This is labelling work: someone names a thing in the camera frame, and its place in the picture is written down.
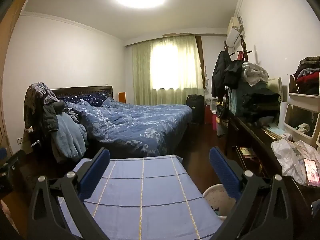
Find white crumpled garment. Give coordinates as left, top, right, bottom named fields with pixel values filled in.
left=241, top=62, right=269, bottom=86

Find blue floral duvet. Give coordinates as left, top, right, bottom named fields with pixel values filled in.
left=64, top=97, right=193, bottom=157

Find pink printed packet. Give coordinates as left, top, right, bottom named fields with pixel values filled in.
left=304, top=158, right=320, bottom=188

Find black suitcase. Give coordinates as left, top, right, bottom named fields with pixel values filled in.
left=186, top=94, right=204, bottom=124

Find pile of dark folded clothes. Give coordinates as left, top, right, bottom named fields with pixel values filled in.
left=230, top=80, right=280, bottom=121

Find white stacking storage bin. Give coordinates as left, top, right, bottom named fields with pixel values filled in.
left=287, top=75, right=320, bottom=103
left=284, top=104, right=320, bottom=146

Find dark wooden desk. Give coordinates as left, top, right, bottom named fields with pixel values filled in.
left=225, top=112, right=320, bottom=240

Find black hanging jacket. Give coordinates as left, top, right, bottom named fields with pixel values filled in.
left=223, top=60, right=243, bottom=89

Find dark puffer jacket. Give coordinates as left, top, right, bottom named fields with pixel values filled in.
left=41, top=101, right=66, bottom=133

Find pile of red and dark clothes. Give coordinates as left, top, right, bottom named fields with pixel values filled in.
left=294, top=56, right=320, bottom=95

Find white plastic basket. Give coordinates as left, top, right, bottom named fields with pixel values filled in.
left=202, top=184, right=238, bottom=217

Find grey patterned garment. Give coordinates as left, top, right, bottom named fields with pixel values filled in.
left=24, top=82, right=59, bottom=128

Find blue fleece robe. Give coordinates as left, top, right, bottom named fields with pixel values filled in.
left=51, top=112, right=88, bottom=163

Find white air conditioner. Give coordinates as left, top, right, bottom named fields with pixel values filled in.
left=226, top=16, right=244, bottom=46

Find pale green curtain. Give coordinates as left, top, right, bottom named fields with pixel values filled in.
left=132, top=35, right=204, bottom=105

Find wooden wardrobe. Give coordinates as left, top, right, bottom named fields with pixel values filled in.
left=0, top=0, right=38, bottom=155

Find navy star print pillow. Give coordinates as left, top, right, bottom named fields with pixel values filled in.
left=61, top=93, right=110, bottom=108

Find blue checked cloth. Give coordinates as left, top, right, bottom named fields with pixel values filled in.
left=57, top=154, right=223, bottom=240

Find wooden coat rack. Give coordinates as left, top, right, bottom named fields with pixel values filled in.
left=224, top=35, right=253, bottom=63

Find white plastic bag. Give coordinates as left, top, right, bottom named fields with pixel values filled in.
left=272, top=139, right=320, bottom=187

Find white paper roll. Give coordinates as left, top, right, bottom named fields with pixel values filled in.
left=279, top=101, right=288, bottom=131

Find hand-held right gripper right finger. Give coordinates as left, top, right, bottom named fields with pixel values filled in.
left=209, top=147, right=293, bottom=240

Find black hanging coat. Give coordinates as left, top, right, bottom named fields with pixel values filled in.
left=211, top=51, right=232, bottom=97

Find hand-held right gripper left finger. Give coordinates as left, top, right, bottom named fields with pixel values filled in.
left=27, top=148, right=110, bottom=240

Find dark wooden headboard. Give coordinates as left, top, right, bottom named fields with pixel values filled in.
left=50, top=85, right=113, bottom=100

